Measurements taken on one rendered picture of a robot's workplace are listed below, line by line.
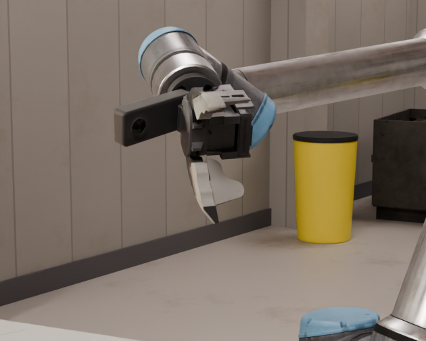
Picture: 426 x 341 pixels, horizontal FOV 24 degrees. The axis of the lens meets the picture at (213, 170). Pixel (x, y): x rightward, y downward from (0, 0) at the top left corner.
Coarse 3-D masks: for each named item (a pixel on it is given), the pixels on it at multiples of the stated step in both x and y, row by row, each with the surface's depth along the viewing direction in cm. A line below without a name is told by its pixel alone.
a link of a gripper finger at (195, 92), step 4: (192, 88) 118; (196, 88) 117; (200, 88) 117; (192, 92) 118; (196, 92) 116; (200, 92) 115; (188, 96) 121; (192, 96) 119; (196, 96) 117; (188, 100) 121; (192, 100) 119; (192, 104) 119; (192, 108) 119; (192, 112) 120; (192, 116) 120; (196, 120) 120
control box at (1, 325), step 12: (0, 324) 68; (12, 324) 68; (24, 324) 67; (0, 336) 67; (12, 336) 67; (24, 336) 66; (36, 336) 66; (48, 336) 66; (60, 336) 66; (72, 336) 65; (84, 336) 65; (96, 336) 65; (108, 336) 65
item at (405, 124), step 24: (384, 120) 684; (408, 120) 771; (384, 144) 686; (408, 144) 678; (384, 168) 688; (408, 168) 681; (384, 192) 691; (408, 192) 683; (384, 216) 704; (408, 216) 696
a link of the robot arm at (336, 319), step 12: (312, 312) 185; (324, 312) 184; (336, 312) 184; (348, 312) 183; (360, 312) 183; (372, 312) 183; (300, 324) 182; (312, 324) 178; (324, 324) 176; (336, 324) 175; (348, 324) 175; (360, 324) 176; (372, 324) 177; (300, 336) 181; (312, 336) 178; (324, 336) 176; (336, 336) 176; (348, 336) 175; (360, 336) 174
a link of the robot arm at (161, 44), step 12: (156, 36) 139; (168, 36) 138; (180, 36) 138; (192, 36) 142; (144, 48) 139; (156, 48) 136; (168, 48) 135; (180, 48) 134; (192, 48) 135; (144, 60) 138; (156, 60) 134; (216, 60) 140; (144, 72) 138; (216, 72) 139
